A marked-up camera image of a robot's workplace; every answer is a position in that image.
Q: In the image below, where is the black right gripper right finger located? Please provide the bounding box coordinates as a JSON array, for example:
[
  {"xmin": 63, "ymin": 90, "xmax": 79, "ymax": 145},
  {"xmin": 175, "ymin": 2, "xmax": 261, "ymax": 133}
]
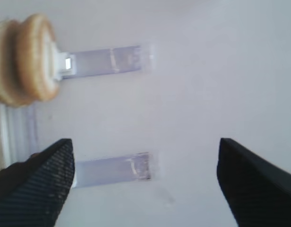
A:
[{"xmin": 217, "ymin": 138, "xmax": 291, "ymax": 227}]

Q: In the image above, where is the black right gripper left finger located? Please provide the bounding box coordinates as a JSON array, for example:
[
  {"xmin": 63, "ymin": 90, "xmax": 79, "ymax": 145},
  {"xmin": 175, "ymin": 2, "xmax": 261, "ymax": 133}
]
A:
[{"xmin": 0, "ymin": 139, "xmax": 75, "ymax": 227}]

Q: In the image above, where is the left golden bun half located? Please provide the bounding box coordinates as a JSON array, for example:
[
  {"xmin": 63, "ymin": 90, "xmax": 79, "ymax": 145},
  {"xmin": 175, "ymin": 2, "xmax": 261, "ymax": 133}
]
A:
[{"xmin": 0, "ymin": 20, "xmax": 33, "ymax": 107}]

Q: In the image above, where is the golden bun half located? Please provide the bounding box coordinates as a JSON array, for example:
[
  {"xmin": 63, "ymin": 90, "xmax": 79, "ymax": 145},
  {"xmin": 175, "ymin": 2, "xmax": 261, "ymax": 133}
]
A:
[
  {"xmin": 0, "ymin": 20, "xmax": 33, "ymax": 107},
  {"xmin": 16, "ymin": 14, "xmax": 59, "ymax": 101}
]

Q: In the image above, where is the clear patty holder strip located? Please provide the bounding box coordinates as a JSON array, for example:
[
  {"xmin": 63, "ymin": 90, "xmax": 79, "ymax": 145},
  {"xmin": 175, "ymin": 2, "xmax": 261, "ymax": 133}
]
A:
[{"xmin": 72, "ymin": 152, "xmax": 159, "ymax": 188}]

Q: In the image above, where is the clear bun holder strip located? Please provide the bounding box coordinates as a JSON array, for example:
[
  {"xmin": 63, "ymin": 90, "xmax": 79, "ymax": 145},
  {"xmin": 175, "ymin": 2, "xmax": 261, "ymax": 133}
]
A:
[{"xmin": 53, "ymin": 44, "xmax": 154, "ymax": 81}]

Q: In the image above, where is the right golden bun half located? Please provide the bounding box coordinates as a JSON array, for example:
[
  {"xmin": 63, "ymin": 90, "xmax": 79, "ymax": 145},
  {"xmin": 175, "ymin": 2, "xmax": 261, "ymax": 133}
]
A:
[{"xmin": 16, "ymin": 14, "xmax": 59, "ymax": 101}]

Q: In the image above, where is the clear right long rail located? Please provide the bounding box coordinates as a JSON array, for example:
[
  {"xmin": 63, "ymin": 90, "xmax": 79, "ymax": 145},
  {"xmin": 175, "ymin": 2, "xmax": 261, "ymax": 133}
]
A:
[{"xmin": 0, "ymin": 104, "xmax": 39, "ymax": 166}]

